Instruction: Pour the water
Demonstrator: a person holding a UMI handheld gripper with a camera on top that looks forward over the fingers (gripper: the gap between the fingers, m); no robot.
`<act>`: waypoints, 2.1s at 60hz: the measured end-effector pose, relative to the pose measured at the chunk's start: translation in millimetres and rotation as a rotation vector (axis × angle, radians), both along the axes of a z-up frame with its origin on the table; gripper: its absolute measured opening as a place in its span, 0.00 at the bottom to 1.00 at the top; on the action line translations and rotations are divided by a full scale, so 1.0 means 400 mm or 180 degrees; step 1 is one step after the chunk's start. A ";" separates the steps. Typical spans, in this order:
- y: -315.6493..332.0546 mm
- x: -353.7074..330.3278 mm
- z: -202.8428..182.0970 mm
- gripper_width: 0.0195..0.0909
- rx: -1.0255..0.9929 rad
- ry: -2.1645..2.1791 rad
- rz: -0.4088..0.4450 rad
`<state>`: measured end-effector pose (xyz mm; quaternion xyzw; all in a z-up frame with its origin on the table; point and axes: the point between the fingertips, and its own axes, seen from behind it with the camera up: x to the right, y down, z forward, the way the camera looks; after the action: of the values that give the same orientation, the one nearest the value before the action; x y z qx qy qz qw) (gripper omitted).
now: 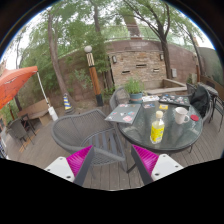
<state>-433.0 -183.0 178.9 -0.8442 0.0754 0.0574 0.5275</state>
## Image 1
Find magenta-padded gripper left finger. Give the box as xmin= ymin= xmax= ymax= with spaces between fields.
xmin=44 ymin=145 xmax=96 ymax=187

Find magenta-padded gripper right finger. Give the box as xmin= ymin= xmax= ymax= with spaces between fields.
xmin=130 ymin=144 xmax=184 ymax=186

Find clear bottle with yellow label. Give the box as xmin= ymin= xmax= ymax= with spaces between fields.
xmin=149 ymin=110 xmax=166 ymax=145

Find grey laptop with stickers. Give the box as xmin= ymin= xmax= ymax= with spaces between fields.
xmin=104 ymin=103 xmax=142 ymax=125

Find blue card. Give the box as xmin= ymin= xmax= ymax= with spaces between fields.
xmin=143 ymin=102 xmax=156 ymax=110

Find white ceramic mug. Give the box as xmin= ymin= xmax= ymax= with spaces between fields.
xmin=174 ymin=106 xmax=191 ymax=125

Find blue and yellow striped cone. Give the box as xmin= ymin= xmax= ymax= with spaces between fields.
xmin=62 ymin=93 xmax=75 ymax=113

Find white sticker sheet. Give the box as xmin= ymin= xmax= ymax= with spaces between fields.
xmin=141 ymin=95 xmax=161 ymax=103

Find black laptop with stickers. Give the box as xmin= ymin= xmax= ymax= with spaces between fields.
xmin=158 ymin=93 xmax=191 ymax=108

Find wooden bench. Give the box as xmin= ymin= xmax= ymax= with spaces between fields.
xmin=17 ymin=98 xmax=51 ymax=126

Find green plant in teal pot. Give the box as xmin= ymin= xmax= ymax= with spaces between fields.
xmin=123 ymin=78 xmax=146 ymax=104

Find black jacket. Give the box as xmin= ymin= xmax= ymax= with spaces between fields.
xmin=189 ymin=84 xmax=212 ymax=118

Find dark metal patio chair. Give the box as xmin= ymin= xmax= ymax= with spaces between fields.
xmin=213 ymin=94 xmax=224 ymax=131

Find orange patio umbrella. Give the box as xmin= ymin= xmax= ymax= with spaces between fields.
xmin=0 ymin=65 xmax=59 ymax=122

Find dark-trunked branching tree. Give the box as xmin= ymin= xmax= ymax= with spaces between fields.
xmin=116 ymin=0 xmax=204 ymax=80

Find leaning green tree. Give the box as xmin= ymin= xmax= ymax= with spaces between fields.
xmin=18 ymin=3 xmax=111 ymax=111

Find wooden lamp post with globe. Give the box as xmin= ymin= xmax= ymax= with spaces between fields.
xmin=83 ymin=45 xmax=105 ymax=107

